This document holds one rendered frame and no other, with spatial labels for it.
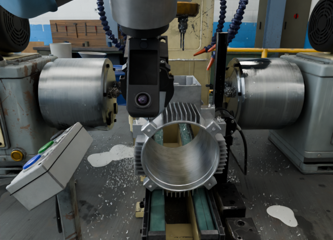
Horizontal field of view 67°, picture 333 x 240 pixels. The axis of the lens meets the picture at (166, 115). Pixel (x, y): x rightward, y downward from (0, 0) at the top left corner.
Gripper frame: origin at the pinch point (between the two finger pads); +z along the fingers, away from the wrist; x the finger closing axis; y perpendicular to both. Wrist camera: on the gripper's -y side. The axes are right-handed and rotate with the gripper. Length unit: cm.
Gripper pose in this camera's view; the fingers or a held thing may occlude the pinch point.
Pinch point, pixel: (149, 118)
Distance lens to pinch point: 49.4
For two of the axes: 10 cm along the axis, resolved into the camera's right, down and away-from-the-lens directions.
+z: -0.1, 6.5, 7.6
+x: -10.0, 0.1, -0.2
